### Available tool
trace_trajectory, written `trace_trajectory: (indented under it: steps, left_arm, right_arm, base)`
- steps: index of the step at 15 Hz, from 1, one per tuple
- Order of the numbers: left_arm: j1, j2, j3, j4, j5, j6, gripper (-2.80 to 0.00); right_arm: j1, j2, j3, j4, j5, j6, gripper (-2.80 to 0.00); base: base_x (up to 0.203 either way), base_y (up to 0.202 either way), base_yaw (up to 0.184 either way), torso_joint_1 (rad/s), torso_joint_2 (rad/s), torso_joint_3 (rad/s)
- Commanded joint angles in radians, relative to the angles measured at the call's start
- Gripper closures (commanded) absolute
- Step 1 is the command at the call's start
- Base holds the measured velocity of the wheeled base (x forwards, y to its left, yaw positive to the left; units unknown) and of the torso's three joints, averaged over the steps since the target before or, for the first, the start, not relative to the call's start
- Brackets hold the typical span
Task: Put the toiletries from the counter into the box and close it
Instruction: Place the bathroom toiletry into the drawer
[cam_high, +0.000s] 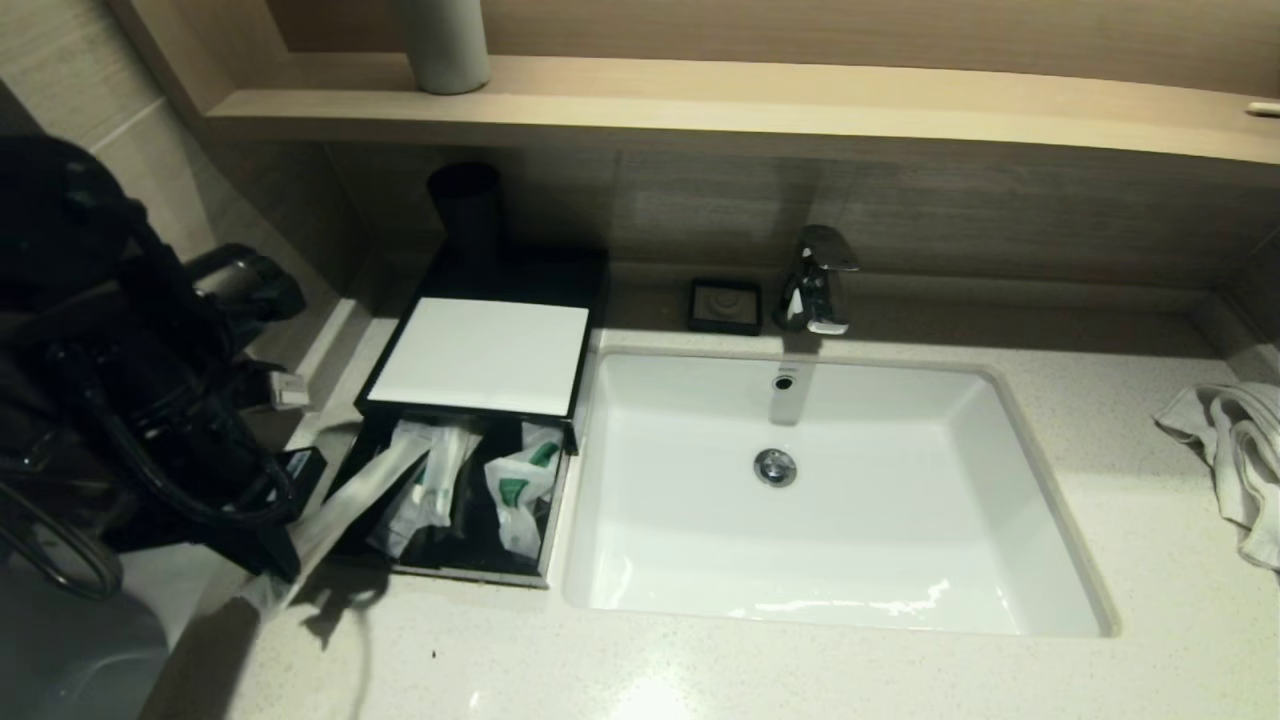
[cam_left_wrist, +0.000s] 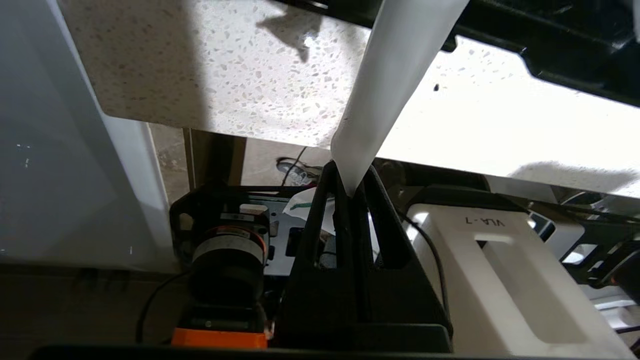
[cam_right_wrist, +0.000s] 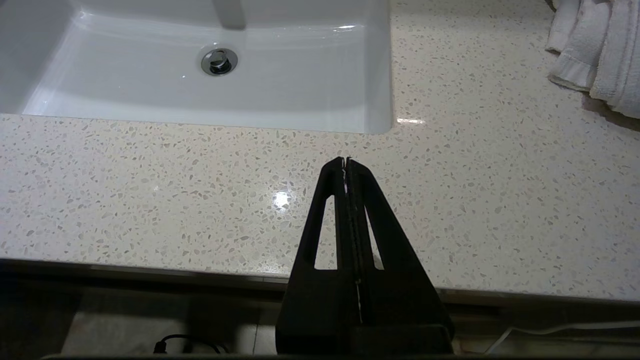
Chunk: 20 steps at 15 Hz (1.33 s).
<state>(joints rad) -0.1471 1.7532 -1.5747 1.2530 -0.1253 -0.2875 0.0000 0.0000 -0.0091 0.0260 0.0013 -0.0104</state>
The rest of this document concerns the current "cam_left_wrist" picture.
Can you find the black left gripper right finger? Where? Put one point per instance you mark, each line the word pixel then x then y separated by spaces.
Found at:
pixel 400 310

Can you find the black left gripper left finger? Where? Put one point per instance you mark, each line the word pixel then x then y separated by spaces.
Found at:
pixel 315 300

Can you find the clear packet with black comb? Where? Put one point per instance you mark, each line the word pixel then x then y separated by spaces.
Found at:
pixel 390 75

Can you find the white green-mark paper scrap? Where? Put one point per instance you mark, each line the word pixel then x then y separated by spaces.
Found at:
pixel 300 206

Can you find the black tray with white liner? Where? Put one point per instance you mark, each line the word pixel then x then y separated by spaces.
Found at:
pixel 575 45

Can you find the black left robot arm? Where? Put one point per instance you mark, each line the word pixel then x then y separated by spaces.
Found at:
pixel 227 270

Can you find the dark floor object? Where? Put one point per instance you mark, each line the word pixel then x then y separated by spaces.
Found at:
pixel 297 172

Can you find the white robot torso body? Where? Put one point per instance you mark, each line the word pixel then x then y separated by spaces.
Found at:
pixel 500 280

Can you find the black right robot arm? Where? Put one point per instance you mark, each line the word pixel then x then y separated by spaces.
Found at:
pixel 607 260

